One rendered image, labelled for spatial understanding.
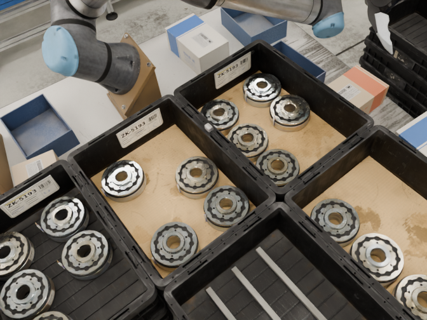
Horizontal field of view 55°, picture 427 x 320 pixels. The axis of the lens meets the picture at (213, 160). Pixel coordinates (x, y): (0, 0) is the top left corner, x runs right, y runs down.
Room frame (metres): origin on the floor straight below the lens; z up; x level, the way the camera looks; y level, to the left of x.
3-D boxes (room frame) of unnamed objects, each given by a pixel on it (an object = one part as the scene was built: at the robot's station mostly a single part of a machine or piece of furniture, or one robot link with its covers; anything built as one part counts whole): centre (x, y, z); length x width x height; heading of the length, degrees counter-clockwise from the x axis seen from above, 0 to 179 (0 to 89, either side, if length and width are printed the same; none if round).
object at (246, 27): (1.21, -0.21, 0.74); 0.20 x 0.15 x 0.07; 24
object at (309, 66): (0.93, -0.26, 0.74); 0.20 x 0.15 x 0.07; 31
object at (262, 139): (0.61, -0.09, 0.86); 0.10 x 0.10 x 0.01
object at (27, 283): (0.30, 0.42, 0.86); 0.05 x 0.05 x 0.01
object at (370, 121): (0.65, -0.15, 0.92); 0.40 x 0.30 x 0.02; 31
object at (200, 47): (1.12, 0.00, 0.75); 0.20 x 0.12 x 0.09; 30
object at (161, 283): (0.49, 0.11, 0.92); 0.40 x 0.30 x 0.02; 31
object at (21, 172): (0.64, 0.47, 0.74); 0.16 x 0.12 x 0.07; 20
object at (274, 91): (0.78, -0.16, 0.86); 0.10 x 0.10 x 0.01
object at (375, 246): (0.27, -0.30, 0.86); 0.05 x 0.05 x 0.01
